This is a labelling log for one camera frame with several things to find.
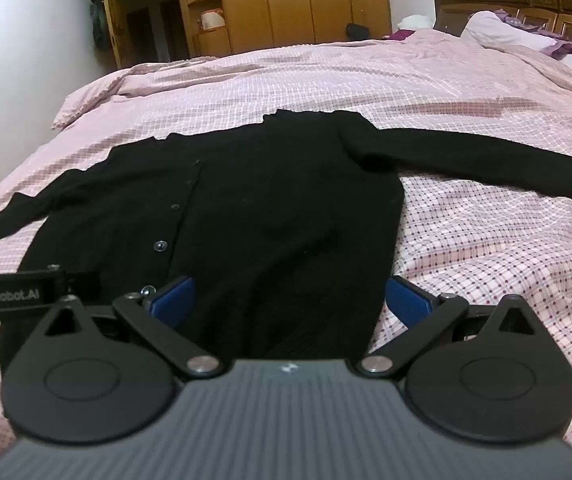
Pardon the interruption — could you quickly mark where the white plush item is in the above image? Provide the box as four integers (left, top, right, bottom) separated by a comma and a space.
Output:
397, 14, 435, 30

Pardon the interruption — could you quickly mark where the black knit cardigan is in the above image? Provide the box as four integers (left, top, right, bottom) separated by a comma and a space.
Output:
0, 110, 572, 359

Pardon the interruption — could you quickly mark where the dark green hanging garment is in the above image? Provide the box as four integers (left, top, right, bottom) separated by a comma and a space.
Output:
90, 0, 112, 51

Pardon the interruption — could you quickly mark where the small black bag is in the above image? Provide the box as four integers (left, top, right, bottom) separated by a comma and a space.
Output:
344, 23, 370, 41

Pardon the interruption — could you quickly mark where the wooden wardrobe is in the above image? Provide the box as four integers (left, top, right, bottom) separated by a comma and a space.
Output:
180, 0, 392, 56

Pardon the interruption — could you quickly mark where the white pillow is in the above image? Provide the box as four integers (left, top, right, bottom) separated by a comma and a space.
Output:
461, 10, 572, 69

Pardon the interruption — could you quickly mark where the pink checkered bed duvet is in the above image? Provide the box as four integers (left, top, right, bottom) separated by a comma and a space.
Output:
0, 30, 572, 444

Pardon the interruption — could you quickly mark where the purple cloth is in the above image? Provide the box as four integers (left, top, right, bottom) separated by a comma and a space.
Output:
384, 29, 415, 41

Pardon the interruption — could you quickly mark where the white pink appliance on shelf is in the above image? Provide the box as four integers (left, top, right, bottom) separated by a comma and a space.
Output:
199, 8, 226, 32

